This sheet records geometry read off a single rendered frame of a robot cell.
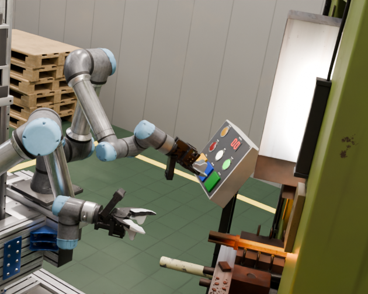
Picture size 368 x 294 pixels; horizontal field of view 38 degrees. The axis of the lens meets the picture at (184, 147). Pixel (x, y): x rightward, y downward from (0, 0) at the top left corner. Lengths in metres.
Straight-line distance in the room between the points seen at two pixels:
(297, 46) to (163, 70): 3.93
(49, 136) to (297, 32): 0.84
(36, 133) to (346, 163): 0.99
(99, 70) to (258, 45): 2.78
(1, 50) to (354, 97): 1.38
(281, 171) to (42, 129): 0.76
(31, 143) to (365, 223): 1.05
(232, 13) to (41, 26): 2.43
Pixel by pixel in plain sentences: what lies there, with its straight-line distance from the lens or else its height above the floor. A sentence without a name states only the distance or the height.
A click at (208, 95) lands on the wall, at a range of 5.15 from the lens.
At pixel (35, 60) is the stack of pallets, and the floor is 0.72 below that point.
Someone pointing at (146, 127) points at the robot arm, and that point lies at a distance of 2.07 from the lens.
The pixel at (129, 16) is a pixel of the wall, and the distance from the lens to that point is 5.61.
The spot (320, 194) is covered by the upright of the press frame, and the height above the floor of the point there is 1.43.
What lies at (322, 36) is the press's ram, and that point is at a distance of 1.53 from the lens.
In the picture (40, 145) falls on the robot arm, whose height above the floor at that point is 1.24.
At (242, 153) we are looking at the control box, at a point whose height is 1.16.
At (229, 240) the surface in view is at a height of 1.00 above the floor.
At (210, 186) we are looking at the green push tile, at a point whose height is 1.00.
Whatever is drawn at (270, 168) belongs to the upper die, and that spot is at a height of 1.31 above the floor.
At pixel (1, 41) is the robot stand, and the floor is 1.47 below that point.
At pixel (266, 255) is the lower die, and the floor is 0.99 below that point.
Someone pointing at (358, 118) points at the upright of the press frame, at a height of 1.62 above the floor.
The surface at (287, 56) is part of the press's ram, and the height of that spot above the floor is 1.66.
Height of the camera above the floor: 1.90
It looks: 20 degrees down
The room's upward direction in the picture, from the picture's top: 9 degrees clockwise
